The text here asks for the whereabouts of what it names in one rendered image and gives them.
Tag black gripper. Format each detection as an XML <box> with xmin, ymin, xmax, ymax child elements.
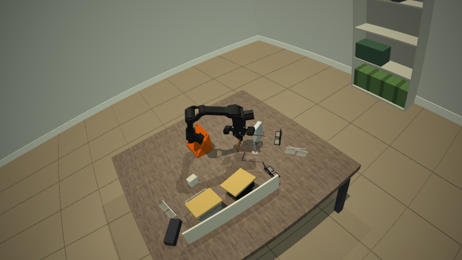
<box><xmin>223</xmin><ymin>120</ymin><xmax>255</xmax><ymax>141</ymax></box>

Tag black eyeglasses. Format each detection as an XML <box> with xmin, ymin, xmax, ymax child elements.
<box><xmin>263</xmin><ymin>163</ymin><xmax>278</xmax><ymax>177</ymax></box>

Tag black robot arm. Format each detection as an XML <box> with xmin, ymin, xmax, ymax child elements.
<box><xmin>185</xmin><ymin>104</ymin><xmax>255</xmax><ymax>145</ymax></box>

